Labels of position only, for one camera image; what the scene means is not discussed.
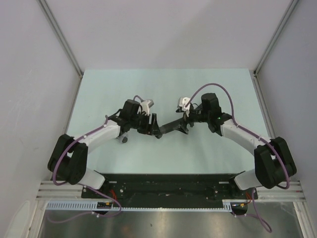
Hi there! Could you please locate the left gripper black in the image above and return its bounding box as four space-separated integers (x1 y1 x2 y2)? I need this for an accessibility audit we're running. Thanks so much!
129 112 161 136

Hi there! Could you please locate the black corrugated hose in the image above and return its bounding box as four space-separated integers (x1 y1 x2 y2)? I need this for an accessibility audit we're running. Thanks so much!
159 119 185 134

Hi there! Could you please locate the clear plastic elbow fitting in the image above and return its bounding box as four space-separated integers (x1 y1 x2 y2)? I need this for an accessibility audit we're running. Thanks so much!
116 133 128 144

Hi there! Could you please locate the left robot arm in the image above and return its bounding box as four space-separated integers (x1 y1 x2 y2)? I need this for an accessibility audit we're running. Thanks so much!
48 99 161 198

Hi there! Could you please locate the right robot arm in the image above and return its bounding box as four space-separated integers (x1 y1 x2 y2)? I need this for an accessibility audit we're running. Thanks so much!
177 93 297 199

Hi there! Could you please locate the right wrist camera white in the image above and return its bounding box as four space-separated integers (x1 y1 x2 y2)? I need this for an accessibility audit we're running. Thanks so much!
176 97 192 117

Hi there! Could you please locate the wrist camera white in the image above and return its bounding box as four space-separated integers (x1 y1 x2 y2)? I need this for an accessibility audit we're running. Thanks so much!
139 99 154 116
176 97 192 117

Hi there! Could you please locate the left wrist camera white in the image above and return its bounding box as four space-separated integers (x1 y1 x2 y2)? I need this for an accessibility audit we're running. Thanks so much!
139 99 154 116

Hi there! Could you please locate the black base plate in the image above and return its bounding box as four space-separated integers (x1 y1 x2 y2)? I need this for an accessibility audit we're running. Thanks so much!
92 174 252 200

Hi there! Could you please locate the right aluminium corner post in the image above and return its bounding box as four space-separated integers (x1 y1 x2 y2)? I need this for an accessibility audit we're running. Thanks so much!
254 0 300 75

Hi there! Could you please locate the aluminium corner post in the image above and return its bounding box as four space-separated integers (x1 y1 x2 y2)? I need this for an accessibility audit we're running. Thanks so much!
254 0 300 75
37 0 84 77

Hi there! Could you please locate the grey slotted cable duct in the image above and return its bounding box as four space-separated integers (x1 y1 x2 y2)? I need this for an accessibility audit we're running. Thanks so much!
46 200 248 213

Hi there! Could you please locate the left aluminium corner post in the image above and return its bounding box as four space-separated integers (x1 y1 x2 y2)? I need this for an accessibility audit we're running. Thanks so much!
37 0 84 77

